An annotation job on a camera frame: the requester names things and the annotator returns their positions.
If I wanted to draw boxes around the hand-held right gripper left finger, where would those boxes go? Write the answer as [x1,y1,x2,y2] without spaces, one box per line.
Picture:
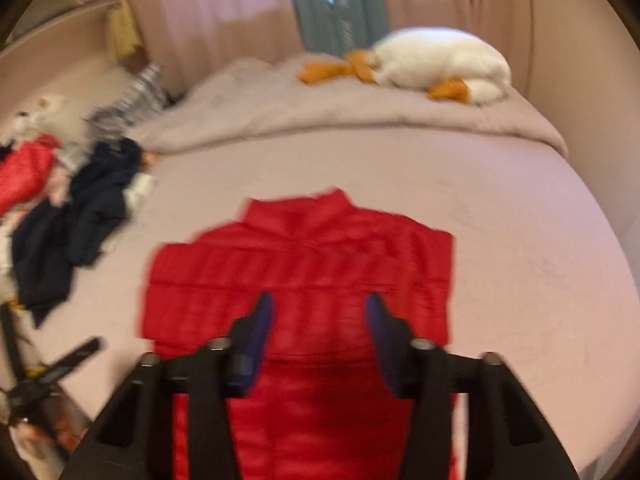
[60,291,276,480]

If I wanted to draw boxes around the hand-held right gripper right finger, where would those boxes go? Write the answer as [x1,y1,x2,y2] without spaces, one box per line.
[364,292,581,480]

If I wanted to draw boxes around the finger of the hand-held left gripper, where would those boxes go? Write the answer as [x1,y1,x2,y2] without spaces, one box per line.
[30,337,103,383]

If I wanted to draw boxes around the red puffer jacket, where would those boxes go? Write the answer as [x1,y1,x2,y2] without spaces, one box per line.
[0,134,56,216]
[140,187,458,480]

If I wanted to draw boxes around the orange printed cloth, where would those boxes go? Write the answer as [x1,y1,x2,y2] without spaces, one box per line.
[7,385,93,463]

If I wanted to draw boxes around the navy garment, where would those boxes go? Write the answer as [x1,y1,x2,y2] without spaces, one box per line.
[11,139,146,328]

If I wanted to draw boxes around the white cloth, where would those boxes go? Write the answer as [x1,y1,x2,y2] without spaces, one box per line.
[125,175,159,211]

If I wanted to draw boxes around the folded red puffer jacket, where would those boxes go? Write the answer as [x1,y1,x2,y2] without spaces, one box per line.
[0,134,56,216]

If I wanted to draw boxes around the grey duvet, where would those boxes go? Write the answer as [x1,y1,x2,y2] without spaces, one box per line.
[127,50,568,158]

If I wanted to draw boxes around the white plush toys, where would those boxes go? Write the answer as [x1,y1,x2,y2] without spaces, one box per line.
[12,94,72,137]

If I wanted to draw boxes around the plaid pillow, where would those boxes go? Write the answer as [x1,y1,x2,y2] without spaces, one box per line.
[90,62,168,133]

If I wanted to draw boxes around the white goose plush toy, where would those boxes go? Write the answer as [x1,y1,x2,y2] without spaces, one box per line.
[297,27,513,107]

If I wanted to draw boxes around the pink curtain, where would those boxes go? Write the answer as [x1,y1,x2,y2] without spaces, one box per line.
[380,0,551,92]
[115,0,306,92]

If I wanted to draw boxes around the teal curtain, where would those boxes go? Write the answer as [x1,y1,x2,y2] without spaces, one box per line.
[327,0,391,58]
[285,0,328,56]

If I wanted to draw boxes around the yellow tassel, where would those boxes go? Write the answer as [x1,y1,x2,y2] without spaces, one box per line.
[107,0,140,61]

